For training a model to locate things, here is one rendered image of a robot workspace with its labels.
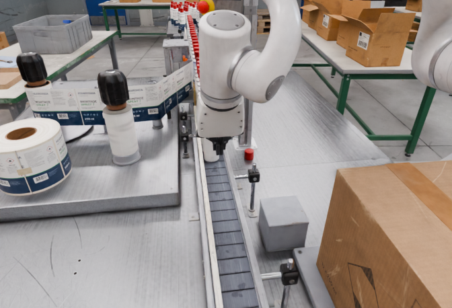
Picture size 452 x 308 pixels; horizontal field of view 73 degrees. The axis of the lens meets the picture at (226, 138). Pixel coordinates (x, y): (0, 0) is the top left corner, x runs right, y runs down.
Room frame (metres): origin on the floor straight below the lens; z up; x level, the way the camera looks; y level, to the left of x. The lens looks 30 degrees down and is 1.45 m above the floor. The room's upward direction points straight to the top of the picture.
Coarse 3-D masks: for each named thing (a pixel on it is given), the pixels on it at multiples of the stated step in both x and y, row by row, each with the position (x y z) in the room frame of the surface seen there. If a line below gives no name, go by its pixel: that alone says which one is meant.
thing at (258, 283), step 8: (224, 152) 0.76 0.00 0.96; (232, 176) 0.64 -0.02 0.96; (232, 184) 0.61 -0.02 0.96; (240, 200) 0.55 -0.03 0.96; (240, 208) 0.52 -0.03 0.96; (240, 216) 0.50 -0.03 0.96; (240, 224) 0.49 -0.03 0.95; (248, 232) 0.45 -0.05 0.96; (248, 240) 0.43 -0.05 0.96; (248, 248) 0.41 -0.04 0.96; (248, 256) 0.40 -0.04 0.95; (256, 264) 0.38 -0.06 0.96; (256, 272) 0.36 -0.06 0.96; (256, 280) 0.34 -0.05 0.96; (256, 288) 0.33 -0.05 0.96; (264, 296) 0.31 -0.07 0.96; (264, 304) 0.30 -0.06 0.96
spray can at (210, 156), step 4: (204, 140) 0.83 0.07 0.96; (208, 140) 0.83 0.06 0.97; (204, 144) 0.83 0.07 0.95; (208, 144) 0.83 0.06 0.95; (212, 144) 0.83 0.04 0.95; (204, 148) 0.83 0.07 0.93; (208, 148) 0.83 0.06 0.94; (212, 148) 0.83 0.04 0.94; (204, 152) 0.84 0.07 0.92; (208, 152) 0.83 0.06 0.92; (212, 152) 0.83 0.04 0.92; (204, 156) 0.84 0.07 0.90; (208, 156) 0.83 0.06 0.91; (212, 156) 0.83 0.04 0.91; (216, 156) 0.83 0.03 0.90; (204, 160) 0.84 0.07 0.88; (208, 160) 0.83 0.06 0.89; (212, 160) 0.83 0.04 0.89; (216, 160) 0.83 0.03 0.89
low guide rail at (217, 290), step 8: (200, 144) 0.89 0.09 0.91; (200, 152) 0.84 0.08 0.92; (200, 160) 0.79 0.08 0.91; (200, 168) 0.75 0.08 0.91; (208, 200) 0.60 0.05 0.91; (208, 208) 0.57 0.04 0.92; (208, 216) 0.55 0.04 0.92; (208, 224) 0.52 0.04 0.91; (208, 232) 0.50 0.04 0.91; (216, 256) 0.43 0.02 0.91; (216, 264) 0.41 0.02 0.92; (216, 272) 0.39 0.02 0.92; (216, 280) 0.37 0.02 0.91; (216, 288) 0.36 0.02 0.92; (216, 296) 0.34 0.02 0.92; (216, 304) 0.33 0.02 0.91
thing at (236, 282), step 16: (224, 160) 0.84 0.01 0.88; (208, 176) 0.75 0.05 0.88; (224, 176) 0.75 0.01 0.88; (208, 192) 0.68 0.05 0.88; (224, 192) 0.68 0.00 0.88; (224, 208) 0.61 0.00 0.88; (224, 224) 0.56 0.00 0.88; (208, 240) 0.51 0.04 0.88; (224, 240) 0.50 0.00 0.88; (240, 240) 0.50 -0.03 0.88; (224, 256) 0.46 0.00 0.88; (240, 256) 0.46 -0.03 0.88; (224, 272) 0.42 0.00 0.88; (240, 272) 0.42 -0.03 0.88; (224, 288) 0.38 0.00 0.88; (240, 288) 0.38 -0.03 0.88; (224, 304) 0.35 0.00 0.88; (240, 304) 0.35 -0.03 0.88; (256, 304) 0.35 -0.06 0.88
